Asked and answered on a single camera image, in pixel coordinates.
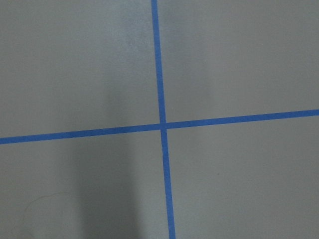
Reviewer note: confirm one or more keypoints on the blue tape grid lines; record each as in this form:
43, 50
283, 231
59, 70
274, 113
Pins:
162, 126

